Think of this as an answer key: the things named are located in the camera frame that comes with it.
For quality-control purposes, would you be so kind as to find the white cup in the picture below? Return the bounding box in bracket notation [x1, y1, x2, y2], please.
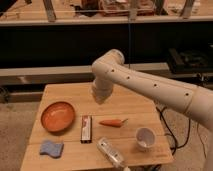
[135, 127, 156, 150]

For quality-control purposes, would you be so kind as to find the long wooden bench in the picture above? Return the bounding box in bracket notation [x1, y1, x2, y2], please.
[0, 62, 171, 104]

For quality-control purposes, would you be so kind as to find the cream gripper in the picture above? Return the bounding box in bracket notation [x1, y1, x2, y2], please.
[92, 87, 110, 104]

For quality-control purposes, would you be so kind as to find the orange carrot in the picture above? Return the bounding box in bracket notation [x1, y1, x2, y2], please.
[100, 119, 124, 128]

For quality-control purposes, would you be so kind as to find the red rectangular box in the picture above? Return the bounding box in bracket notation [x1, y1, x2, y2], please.
[80, 115, 92, 143]

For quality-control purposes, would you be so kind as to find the upper wooden shelf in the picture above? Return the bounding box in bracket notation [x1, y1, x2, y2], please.
[0, 0, 213, 27]

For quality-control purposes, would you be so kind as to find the wooden table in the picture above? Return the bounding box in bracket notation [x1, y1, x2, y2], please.
[21, 83, 173, 171]

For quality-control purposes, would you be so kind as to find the black cable on floor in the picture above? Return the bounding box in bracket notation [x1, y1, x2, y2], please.
[155, 104, 208, 171]

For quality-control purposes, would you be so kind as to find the blue sponge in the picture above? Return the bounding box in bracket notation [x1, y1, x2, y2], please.
[39, 140, 64, 158]

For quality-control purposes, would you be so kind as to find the orange bowl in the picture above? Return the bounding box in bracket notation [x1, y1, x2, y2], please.
[41, 101, 75, 132]

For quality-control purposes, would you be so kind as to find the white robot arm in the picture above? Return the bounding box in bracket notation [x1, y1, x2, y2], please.
[91, 49, 213, 171]

